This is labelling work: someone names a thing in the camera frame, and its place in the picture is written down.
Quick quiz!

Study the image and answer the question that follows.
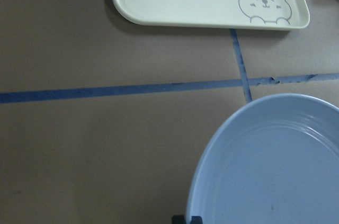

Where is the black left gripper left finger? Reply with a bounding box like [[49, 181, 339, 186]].
[[172, 215, 186, 224]]

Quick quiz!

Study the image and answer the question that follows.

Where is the blue round plate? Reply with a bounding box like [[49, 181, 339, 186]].
[[185, 94, 338, 223]]

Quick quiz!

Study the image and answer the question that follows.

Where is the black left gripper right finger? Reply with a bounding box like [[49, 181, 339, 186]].
[[190, 216, 203, 224]]

